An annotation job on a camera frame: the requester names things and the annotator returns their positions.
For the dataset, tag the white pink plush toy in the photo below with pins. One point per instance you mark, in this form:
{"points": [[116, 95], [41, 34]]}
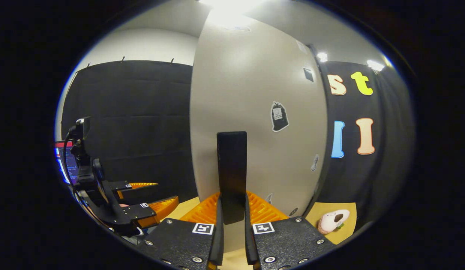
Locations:
{"points": [[330, 223]]}

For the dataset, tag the large ceiling light panel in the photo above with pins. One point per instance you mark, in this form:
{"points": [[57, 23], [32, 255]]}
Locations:
{"points": [[232, 4]]}

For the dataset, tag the computer monitor screen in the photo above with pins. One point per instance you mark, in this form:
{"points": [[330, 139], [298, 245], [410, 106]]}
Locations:
{"points": [[69, 165]]}

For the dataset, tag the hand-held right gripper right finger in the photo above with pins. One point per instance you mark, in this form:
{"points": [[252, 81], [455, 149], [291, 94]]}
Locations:
{"points": [[250, 243]]}

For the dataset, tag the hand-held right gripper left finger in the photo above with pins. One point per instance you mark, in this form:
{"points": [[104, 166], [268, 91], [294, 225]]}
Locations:
{"points": [[218, 240]]}

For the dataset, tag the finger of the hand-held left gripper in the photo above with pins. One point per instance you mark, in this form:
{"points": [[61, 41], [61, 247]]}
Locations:
{"points": [[118, 186], [137, 213]]}

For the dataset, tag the small ceiling light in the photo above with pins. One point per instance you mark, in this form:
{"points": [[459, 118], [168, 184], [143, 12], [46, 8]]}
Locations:
{"points": [[322, 57], [375, 65]]}

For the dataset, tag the beige cabinet door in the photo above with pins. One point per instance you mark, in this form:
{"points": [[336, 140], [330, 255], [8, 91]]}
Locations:
{"points": [[247, 75]]}

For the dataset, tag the black backdrop cloth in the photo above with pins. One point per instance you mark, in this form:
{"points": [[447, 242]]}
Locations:
{"points": [[142, 131]]}

